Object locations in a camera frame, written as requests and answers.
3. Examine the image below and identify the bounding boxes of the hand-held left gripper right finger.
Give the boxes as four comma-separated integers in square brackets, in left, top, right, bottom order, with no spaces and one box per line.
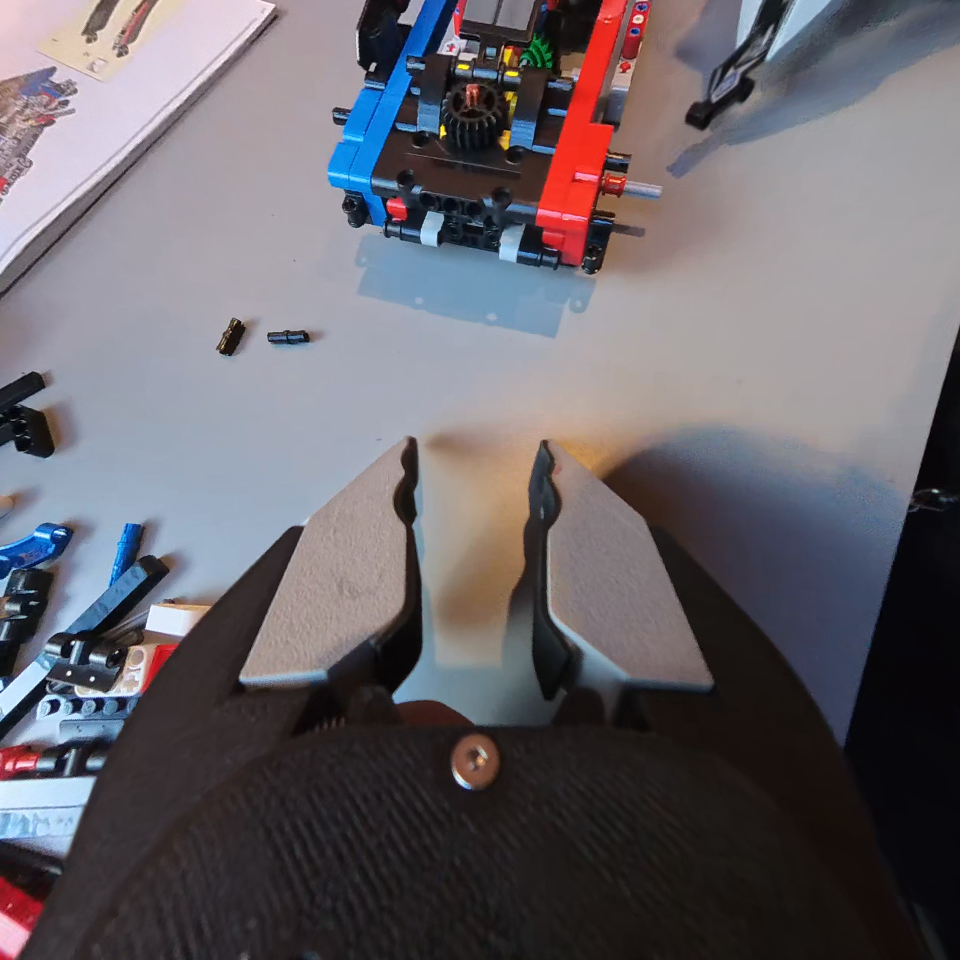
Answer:
[525,439,716,702]

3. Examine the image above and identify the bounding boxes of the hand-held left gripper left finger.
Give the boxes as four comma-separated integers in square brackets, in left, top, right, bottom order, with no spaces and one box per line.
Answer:
[238,436,425,699]

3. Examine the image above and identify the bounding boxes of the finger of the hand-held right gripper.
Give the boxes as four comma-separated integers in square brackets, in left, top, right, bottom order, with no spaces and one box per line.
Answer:
[737,0,785,48]
[768,0,811,57]

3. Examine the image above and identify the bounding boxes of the black brick assembly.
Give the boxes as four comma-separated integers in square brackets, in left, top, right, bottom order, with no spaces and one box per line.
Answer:
[684,33,759,132]

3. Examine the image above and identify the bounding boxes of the toy brick car chassis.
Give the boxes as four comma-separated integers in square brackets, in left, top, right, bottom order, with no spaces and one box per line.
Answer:
[327,0,665,277]

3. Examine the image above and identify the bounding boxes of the grey desk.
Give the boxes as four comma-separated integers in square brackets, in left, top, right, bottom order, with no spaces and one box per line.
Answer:
[0,0,960,751]

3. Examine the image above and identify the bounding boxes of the scattered dark brick parts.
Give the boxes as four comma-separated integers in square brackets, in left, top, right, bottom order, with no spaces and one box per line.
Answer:
[0,371,215,946]

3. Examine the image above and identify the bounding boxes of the white instruction booklet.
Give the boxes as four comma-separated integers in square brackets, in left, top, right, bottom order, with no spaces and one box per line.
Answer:
[0,0,279,292]

